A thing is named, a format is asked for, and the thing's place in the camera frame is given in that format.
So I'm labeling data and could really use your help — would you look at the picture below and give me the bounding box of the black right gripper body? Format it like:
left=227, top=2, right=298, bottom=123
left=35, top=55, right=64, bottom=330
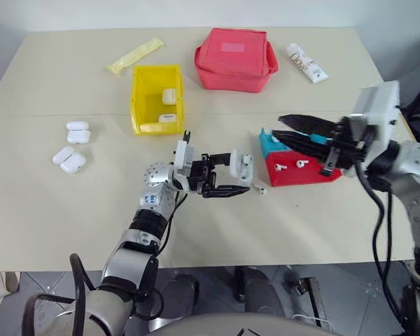
left=320, top=116, right=376, bottom=176

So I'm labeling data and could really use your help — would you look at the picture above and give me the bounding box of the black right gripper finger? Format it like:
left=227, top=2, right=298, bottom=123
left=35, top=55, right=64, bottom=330
left=272, top=129, right=334, bottom=166
left=277, top=113, right=341, bottom=141

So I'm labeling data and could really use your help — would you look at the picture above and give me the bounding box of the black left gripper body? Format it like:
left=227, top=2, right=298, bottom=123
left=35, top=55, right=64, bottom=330
left=188, top=153, right=218, bottom=197

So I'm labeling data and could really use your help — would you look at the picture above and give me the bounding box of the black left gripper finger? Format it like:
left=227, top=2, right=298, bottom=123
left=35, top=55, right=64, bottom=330
left=207, top=152, right=235, bottom=168
left=202, top=184, right=252, bottom=200

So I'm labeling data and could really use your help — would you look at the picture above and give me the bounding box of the yellow plastic bin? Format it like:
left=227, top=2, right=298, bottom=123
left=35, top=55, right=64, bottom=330
left=129, top=63, right=186, bottom=136

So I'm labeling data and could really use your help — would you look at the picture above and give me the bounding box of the red plastic tray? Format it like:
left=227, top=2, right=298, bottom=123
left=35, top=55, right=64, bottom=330
left=264, top=150, right=344, bottom=188

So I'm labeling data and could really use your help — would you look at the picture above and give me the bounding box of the white cream tube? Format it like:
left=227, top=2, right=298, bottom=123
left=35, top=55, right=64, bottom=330
left=286, top=42, right=330, bottom=85

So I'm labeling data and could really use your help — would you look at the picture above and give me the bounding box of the red fabric pouch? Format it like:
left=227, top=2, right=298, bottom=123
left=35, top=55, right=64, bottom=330
left=194, top=27, right=280, bottom=94

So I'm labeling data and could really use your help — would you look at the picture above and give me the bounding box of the pale yellow sachet packet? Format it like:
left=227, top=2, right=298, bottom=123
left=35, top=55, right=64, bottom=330
left=106, top=36, right=167, bottom=76

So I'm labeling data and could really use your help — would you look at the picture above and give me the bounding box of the grey robot torso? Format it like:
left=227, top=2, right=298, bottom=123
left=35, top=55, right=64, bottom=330
left=134, top=311, right=341, bottom=336

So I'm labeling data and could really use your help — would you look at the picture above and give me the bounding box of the wooden table leg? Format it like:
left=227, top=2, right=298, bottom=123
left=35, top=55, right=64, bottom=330
left=4, top=270, right=22, bottom=294

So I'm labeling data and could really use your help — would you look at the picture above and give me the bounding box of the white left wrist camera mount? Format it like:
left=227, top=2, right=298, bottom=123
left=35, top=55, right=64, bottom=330
left=172, top=130, right=197, bottom=193

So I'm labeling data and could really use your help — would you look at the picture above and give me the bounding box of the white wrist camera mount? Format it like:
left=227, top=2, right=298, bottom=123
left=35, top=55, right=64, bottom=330
left=172, top=130, right=197, bottom=193
left=349, top=80, right=403, bottom=141

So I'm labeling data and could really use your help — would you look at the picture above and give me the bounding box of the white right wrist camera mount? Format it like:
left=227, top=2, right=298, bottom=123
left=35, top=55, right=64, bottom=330
left=349, top=80, right=403, bottom=141

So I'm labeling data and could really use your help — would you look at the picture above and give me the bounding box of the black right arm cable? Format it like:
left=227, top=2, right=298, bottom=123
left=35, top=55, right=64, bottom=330
left=356, top=163, right=419, bottom=336

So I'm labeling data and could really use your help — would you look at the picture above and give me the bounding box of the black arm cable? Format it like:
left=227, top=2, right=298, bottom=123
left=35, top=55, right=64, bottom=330
left=356, top=163, right=419, bottom=336
left=20, top=253, right=96, bottom=336

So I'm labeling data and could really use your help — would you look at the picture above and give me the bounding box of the dark metal floor frame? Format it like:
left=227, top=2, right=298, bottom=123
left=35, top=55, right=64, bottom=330
left=288, top=275, right=325, bottom=328

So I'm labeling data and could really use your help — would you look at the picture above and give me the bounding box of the thin white cable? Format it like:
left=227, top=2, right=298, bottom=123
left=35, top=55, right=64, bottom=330
left=292, top=312, right=333, bottom=329

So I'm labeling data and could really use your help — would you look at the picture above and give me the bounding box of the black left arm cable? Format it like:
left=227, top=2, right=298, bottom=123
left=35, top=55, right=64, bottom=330
left=20, top=253, right=96, bottom=336

